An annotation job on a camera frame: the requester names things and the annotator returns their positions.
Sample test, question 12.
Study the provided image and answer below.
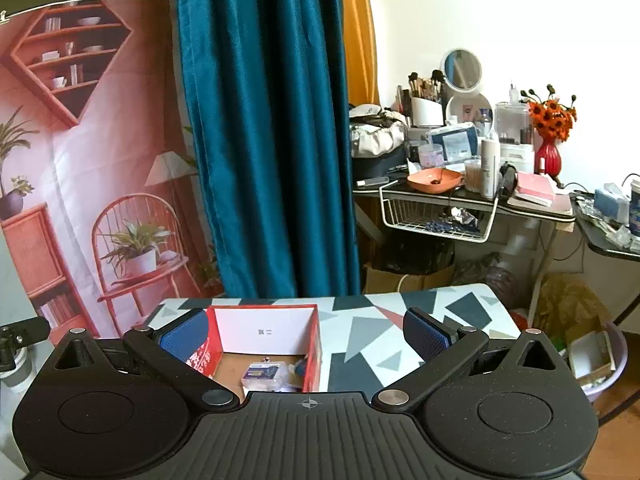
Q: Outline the orange flower bouquet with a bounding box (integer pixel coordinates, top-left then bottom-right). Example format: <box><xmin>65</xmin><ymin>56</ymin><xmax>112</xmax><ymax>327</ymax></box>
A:
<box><xmin>520</xmin><ymin>84</ymin><xmax>578</xmax><ymax>143</ymax></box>

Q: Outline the clear plastic bag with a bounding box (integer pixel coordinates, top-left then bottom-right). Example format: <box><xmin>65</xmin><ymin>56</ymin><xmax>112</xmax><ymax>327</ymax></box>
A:
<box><xmin>272</xmin><ymin>360</ymin><xmax>303</xmax><ymax>393</ymax></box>

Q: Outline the white wire basket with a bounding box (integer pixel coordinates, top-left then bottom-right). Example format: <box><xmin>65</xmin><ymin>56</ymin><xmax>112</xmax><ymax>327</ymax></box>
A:
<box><xmin>378</xmin><ymin>180</ymin><xmax>501</xmax><ymax>244</ymax></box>

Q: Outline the round white mirror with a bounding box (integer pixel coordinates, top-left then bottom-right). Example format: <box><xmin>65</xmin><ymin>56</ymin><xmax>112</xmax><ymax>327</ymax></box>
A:
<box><xmin>442</xmin><ymin>48</ymin><xmax>493</xmax><ymax>126</ymax></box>

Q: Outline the yellow curtain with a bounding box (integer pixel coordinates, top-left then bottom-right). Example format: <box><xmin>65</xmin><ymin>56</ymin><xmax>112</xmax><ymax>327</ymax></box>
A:
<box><xmin>340</xmin><ymin>0</ymin><xmax>381</xmax><ymax>106</ymax></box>

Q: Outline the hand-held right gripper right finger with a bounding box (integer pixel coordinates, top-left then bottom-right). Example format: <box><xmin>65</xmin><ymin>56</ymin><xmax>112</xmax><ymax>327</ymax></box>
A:
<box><xmin>372</xmin><ymin>306</ymin><xmax>566</xmax><ymax>413</ymax></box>

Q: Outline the dark plastic bag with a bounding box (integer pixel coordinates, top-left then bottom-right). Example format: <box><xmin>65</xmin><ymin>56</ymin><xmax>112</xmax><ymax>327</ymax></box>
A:
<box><xmin>452</xmin><ymin>255</ymin><xmax>521</xmax><ymax>306</ymax></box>

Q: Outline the red vase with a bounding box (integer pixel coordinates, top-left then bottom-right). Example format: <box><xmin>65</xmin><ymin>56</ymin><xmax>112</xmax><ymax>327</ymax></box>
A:
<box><xmin>534</xmin><ymin>139</ymin><xmax>562</xmax><ymax>176</ymax></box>

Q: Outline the dark cup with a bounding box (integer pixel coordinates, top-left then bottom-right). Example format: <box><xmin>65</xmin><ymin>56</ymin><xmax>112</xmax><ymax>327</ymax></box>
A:
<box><xmin>627</xmin><ymin>175</ymin><xmax>640</xmax><ymax>238</ymax></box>

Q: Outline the brown cardboard box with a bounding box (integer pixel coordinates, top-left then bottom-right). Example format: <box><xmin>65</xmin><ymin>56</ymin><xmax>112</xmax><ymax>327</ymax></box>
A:
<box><xmin>362</xmin><ymin>260</ymin><xmax>456</xmax><ymax>295</ymax></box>

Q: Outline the black side table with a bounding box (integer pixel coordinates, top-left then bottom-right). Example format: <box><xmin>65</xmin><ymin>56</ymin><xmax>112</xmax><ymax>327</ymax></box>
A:
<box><xmin>572</xmin><ymin>195</ymin><xmax>640</xmax><ymax>261</ymax></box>

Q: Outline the orange bowl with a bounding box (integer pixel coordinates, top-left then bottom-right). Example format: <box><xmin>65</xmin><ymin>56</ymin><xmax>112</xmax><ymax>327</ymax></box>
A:
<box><xmin>406</xmin><ymin>167</ymin><xmax>463</xmax><ymax>195</ymax></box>

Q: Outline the clear acrylic organizer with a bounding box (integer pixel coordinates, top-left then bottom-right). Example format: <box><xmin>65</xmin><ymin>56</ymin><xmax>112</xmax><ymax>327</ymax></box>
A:
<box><xmin>495</xmin><ymin>101</ymin><xmax>536</xmax><ymax>146</ymax></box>

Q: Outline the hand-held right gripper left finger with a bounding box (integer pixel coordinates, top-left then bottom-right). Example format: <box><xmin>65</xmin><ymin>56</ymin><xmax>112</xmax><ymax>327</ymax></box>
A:
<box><xmin>52</xmin><ymin>308</ymin><xmax>241</xmax><ymax>408</ymax></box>

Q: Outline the pink book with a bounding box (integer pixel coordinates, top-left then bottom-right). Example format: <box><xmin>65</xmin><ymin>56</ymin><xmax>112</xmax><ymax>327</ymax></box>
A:
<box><xmin>507</xmin><ymin>170</ymin><xmax>557</xmax><ymax>207</ymax></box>

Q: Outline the blue white package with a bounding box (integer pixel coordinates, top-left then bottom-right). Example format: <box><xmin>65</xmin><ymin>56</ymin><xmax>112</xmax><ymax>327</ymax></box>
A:
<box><xmin>427</xmin><ymin>125</ymin><xmax>478</xmax><ymax>163</ymax></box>

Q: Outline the blue tissue pack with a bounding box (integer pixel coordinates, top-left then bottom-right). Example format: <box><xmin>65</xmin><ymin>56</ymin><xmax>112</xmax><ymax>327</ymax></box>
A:
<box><xmin>594</xmin><ymin>182</ymin><xmax>630</xmax><ymax>223</ymax></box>

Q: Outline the yellow plastic bag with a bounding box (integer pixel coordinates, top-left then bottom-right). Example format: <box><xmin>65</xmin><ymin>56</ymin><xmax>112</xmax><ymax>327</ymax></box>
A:
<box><xmin>537</xmin><ymin>272</ymin><xmax>613</xmax><ymax>346</ymax></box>

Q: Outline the black-topped vanity desk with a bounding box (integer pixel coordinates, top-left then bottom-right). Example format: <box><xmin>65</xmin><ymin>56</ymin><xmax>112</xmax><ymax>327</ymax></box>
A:
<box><xmin>351</xmin><ymin>175</ymin><xmax>576</xmax><ymax>311</ymax></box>

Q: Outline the printed room backdrop cloth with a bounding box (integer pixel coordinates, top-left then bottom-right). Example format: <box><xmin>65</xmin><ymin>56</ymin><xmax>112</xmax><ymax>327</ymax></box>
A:
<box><xmin>0</xmin><ymin>0</ymin><xmax>226</xmax><ymax>341</ymax></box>

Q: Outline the purple plastic basin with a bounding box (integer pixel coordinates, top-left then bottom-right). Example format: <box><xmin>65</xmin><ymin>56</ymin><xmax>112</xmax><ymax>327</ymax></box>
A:
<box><xmin>560</xmin><ymin>320</ymin><xmax>628</xmax><ymax>403</ymax></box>

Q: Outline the cotton swab jar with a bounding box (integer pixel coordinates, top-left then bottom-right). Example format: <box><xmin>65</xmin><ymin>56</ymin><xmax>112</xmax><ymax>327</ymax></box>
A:
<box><xmin>464</xmin><ymin>157</ymin><xmax>483</xmax><ymax>192</ymax></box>

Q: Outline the blue white patterned cloth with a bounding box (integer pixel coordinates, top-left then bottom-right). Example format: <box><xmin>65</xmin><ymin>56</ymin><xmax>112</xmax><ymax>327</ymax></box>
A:
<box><xmin>422</xmin><ymin>208</ymin><xmax>481</xmax><ymax>233</ymax></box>

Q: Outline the blue curtain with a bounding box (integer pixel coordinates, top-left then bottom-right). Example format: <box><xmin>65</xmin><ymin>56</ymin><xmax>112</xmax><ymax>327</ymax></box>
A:
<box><xmin>175</xmin><ymin>0</ymin><xmax>362</xmax><ymax>301</ymax></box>

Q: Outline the tall white bottle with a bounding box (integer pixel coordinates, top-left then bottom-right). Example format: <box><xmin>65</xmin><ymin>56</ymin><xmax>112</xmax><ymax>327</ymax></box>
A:
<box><xmin>480</xmin><ymin>132</ymin><xmax>501</xmax><ymax>198</ymax></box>

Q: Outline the bunch of makeup brushes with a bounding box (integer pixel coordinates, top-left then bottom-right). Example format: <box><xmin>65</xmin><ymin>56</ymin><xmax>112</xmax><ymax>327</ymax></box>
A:
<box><xmin>397</xmin><ymin>70</ymin><xmax>448</xmax><ymax>103</ymax></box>

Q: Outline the blue white small box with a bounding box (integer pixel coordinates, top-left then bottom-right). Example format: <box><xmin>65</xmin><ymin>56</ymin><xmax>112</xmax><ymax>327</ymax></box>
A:
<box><xmin>241</xmin><ymin>364</ymin><xmax>281</xmax><ymax>390</ymax></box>

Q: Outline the white drawer organizer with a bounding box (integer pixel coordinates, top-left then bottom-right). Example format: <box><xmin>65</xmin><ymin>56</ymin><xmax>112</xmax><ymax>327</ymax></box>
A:
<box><xmin>500</xmin><ymin>142</ymin><xmax>536</xmax><ymax>176</ymax></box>

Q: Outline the black bag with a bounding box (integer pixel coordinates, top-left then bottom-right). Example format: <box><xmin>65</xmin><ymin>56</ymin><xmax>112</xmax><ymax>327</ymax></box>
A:
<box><xmin>352</xmin><ymin>152</ymin><xmax>411</xmax><ymax>176</ymax></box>

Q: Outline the black bundle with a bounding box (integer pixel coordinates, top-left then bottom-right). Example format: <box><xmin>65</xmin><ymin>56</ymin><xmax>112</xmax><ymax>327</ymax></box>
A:
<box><xmin>375</xmin><ymin>240</ymin><xmax>453</xmax><ymax>273</ymax></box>

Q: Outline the beige drawstring bag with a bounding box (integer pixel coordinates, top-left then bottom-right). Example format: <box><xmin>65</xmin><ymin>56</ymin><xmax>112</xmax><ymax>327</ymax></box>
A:
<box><xmin>350</xmin><ymin>104</ymin><xmax>408</xmax><ymax>157</ymax></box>

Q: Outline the red cardboard box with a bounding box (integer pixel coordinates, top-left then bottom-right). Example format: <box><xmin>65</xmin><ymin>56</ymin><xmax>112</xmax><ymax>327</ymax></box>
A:
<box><xmin>186</xmin><ymin>302</ymin><xmax>322</xmax><ymax>403</ymax></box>

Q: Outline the black hair tool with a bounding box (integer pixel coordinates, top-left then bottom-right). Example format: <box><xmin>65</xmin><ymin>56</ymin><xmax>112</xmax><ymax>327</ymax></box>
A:
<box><xmin>497</xmin><ymin>162</ymin><xmax>518</xmax><ymax>196</ymax></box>

